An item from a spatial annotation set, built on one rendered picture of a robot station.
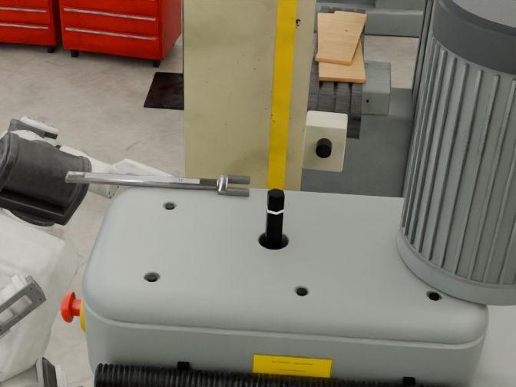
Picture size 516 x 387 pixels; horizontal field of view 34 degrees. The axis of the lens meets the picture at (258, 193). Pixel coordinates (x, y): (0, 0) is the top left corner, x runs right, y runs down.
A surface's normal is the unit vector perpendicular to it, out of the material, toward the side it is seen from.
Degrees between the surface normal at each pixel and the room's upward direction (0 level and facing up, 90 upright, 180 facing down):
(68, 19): 90
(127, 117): 0
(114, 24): 90
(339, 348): 90
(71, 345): 0
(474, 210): 90
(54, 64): 0
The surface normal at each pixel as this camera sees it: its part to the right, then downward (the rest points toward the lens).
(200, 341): -0.05, 0.55
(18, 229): 0.45, -0.59
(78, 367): 0.04, -0.84
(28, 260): 0.25, 0.02
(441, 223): -0.77, 0.32
